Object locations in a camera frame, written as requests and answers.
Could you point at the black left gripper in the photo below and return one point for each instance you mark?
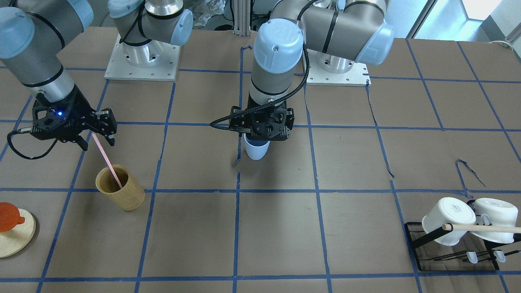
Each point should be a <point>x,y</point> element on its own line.
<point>290,116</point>

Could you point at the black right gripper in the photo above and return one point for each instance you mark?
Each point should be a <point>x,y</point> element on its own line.
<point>77,110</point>

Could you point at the pink chopstick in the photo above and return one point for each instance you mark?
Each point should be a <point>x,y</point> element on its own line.
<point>106,159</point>

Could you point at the light blue plastic cup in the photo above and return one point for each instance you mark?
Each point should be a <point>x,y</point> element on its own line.
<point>256,149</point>

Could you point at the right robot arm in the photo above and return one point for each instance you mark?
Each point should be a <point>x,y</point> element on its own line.
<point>33,32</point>

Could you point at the bamboo chopstick holder cup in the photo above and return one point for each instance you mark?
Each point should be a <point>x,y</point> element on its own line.
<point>127,197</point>

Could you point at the orange mug on stand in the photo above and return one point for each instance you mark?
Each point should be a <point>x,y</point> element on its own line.
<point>9,217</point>

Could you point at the white mug on rack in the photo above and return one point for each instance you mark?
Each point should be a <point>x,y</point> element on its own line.
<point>448,211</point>
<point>498,213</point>

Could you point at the wooden rack rod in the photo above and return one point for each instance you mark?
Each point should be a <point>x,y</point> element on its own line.
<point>480,228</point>

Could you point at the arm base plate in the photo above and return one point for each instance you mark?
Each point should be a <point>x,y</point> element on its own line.
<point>335,71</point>
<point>155,61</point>

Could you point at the aluminium frame post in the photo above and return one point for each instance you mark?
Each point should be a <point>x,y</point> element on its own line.
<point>241,17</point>

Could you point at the black wire mug rack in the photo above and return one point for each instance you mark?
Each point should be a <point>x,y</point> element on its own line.
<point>471,253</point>

